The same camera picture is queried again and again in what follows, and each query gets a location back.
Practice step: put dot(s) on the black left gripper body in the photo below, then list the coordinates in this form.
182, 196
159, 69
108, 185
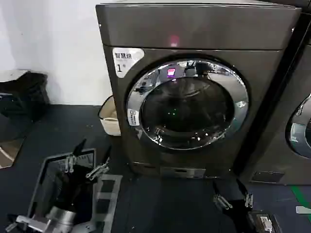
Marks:
77, 189

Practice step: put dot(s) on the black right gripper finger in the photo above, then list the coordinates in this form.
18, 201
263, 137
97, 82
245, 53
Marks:
247, 197
222, 200

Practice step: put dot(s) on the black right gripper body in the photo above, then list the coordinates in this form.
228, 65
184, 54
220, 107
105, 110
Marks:
239, 206

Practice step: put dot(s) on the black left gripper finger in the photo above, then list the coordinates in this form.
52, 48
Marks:
73, 160
99, 170

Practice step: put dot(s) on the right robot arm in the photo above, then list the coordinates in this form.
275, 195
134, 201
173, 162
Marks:
263, 222

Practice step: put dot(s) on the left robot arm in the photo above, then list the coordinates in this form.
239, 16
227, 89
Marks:
58, 218

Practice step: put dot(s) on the grey plastic laundry basket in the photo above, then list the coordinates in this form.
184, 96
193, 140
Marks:
110, 191

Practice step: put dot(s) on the white fabric laundry basket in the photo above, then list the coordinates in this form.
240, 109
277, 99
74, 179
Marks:
110, 116

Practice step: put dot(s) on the green floor tape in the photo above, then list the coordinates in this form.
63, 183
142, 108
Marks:
302, 195

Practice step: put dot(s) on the white paper strip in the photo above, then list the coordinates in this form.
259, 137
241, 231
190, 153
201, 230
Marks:
303, 210

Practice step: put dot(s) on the brown cardboard sheet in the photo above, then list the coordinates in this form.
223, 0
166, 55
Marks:
8, 151

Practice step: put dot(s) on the grey front-load dryer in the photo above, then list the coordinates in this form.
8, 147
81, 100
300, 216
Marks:
194, 26
279, 136

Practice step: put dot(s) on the black bag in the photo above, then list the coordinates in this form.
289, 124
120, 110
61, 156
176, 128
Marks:
29, 97

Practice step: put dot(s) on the round glass dryer door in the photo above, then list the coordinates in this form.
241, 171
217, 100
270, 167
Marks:
301, 131
187, 104

